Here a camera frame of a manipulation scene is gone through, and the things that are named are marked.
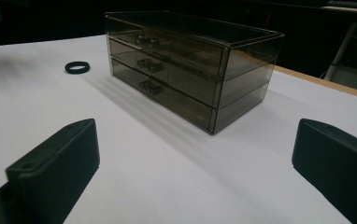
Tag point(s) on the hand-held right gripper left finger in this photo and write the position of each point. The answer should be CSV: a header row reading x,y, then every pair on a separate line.
x,y
58,165

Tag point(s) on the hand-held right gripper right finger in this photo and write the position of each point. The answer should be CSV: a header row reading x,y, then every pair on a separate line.
x,y
338,168

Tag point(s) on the black hair band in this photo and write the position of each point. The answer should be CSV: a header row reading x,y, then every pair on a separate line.
x,y
70,69

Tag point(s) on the smoked acrylic drawer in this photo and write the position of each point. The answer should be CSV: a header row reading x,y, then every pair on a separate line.
x,y
186,77
182,51
182,107

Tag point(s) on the smoked acrylic drawer organizer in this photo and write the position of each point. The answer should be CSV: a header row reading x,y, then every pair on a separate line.
x,y
248,37

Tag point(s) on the white metal stand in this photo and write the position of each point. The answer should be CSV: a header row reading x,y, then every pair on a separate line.
x,y
343,49

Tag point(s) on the background desk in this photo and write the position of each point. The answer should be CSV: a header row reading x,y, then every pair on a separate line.
x,y
354,9

